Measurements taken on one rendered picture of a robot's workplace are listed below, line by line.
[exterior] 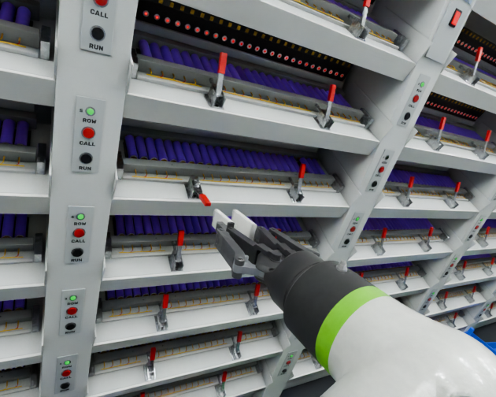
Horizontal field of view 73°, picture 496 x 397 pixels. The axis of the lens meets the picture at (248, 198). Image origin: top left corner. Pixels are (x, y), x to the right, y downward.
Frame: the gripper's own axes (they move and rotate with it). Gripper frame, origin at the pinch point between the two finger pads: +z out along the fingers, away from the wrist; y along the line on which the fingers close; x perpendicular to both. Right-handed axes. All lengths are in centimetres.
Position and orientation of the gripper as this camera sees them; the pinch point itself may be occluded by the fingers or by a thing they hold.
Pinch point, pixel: (233, 224)
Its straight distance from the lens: 54.0
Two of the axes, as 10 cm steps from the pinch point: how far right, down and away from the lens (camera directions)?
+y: 8.6, 0.4, 5.2
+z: -4.8, -3.2, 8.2
